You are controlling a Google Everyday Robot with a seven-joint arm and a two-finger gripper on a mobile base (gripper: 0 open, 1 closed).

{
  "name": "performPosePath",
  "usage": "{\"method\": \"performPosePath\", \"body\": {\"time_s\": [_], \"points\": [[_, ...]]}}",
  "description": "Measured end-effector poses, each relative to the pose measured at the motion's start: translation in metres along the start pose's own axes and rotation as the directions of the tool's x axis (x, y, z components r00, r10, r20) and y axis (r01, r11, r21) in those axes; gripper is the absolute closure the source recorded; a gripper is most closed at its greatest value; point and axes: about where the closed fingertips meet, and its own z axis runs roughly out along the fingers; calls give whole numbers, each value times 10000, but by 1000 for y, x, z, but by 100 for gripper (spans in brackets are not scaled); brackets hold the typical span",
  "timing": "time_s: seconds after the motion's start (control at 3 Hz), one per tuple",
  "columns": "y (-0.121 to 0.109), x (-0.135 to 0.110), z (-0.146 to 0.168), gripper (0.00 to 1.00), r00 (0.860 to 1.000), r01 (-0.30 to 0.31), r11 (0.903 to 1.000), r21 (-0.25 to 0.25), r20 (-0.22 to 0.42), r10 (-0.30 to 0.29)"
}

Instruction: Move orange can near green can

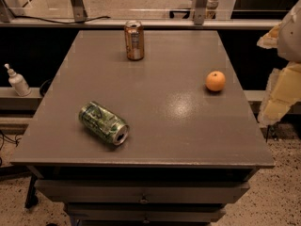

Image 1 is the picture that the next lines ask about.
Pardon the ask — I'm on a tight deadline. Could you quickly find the metal support bracket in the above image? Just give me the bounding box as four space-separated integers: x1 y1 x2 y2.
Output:
194 0 208 25
70 0 87 23

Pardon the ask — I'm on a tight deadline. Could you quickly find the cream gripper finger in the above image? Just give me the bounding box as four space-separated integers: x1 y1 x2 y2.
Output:
257 24 280 49
258 62 301 127

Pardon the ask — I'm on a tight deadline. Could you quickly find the orange fruit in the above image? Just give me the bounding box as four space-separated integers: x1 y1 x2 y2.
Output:
205 71 226 92

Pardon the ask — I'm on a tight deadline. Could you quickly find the metal support bracket left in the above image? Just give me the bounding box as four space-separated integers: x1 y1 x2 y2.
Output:
70 0 87 23

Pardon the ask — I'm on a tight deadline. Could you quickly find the black cable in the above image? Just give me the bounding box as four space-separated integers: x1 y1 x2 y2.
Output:
6 7 111 24

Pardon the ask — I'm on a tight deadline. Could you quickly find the grey drawer cabinet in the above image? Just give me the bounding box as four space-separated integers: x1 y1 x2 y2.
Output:
12 30 274 226

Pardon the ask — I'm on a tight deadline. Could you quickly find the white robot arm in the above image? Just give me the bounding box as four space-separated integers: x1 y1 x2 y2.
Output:
257 0 301 127

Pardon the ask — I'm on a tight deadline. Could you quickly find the green soda can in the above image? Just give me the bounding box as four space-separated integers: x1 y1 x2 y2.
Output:
78 101 129 146

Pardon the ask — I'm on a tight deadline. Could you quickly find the metal support bracket right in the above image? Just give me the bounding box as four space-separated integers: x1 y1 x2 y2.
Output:
194 0 208 25

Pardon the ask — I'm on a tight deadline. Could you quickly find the orange soda can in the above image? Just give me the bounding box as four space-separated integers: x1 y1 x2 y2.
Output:
124 20 144 61

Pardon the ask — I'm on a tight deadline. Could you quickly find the white pump bottle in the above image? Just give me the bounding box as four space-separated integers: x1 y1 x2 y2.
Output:
5 63 31 97

